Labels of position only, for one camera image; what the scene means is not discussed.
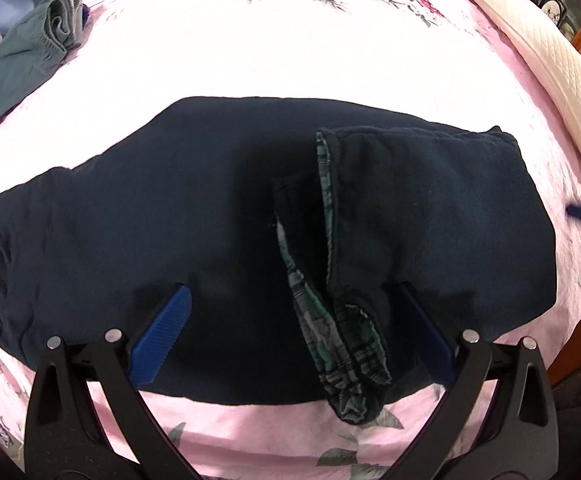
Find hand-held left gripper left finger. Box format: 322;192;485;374
23;284;197;480

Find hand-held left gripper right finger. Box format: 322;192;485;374
389;281;559;480

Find black pants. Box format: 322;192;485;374
0;96;557;426

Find white quilted pillow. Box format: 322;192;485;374
461;0;581;206

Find teal folded garment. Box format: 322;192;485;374
0;0;88;128

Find pink floral bed sheet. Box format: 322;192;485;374
0;0;581;480

